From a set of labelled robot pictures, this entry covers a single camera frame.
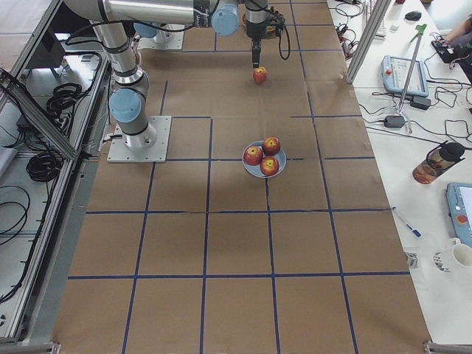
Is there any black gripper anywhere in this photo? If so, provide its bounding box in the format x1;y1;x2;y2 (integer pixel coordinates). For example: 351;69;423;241
251;38;261;68

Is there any red yellow apple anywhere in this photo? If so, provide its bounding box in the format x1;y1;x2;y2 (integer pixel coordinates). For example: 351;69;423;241
252;66;268;85

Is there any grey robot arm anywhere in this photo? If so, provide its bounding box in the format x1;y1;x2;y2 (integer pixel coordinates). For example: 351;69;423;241
66;0;242;150
133;1;285;69

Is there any red apple on plate rear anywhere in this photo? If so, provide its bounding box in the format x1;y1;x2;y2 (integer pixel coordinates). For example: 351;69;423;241
262;136;281;156

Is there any red apple on plate side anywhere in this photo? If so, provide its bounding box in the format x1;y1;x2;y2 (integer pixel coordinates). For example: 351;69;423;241
243;145;264;166

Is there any red apple on plate front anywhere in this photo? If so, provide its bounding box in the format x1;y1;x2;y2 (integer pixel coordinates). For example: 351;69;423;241
260;156;280;177

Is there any light blue plate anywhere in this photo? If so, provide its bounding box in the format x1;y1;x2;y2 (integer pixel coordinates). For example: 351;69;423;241
241;148;287;178

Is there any teach pendant tablet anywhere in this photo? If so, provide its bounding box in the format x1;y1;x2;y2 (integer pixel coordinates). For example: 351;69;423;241
381;55;429;97

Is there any black power adapter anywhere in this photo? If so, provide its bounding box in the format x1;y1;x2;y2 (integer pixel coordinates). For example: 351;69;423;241
383;115;406;129

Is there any black computer mouse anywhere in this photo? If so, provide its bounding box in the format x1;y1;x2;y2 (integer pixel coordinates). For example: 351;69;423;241
404;10;422;21

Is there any dark glass jar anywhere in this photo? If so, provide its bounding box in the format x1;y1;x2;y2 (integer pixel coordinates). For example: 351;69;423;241
412;142;465;184

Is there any blue white pen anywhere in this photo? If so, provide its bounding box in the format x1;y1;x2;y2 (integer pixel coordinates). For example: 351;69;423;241
392;206;422;238

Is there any white mug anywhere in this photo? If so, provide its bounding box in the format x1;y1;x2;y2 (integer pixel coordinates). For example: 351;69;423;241
433;237;471;273

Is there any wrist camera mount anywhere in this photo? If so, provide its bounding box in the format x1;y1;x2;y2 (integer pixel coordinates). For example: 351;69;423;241
268;12;288;37

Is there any left black braided cable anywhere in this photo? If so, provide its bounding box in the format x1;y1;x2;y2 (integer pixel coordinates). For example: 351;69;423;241
265;7;292;61

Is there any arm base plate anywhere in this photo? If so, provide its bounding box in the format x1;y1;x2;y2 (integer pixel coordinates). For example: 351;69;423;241
107;116;172;163
138;31;184;51

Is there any aluminium frame post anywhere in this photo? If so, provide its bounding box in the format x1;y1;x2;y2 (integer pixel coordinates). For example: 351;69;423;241
344;0;391;84

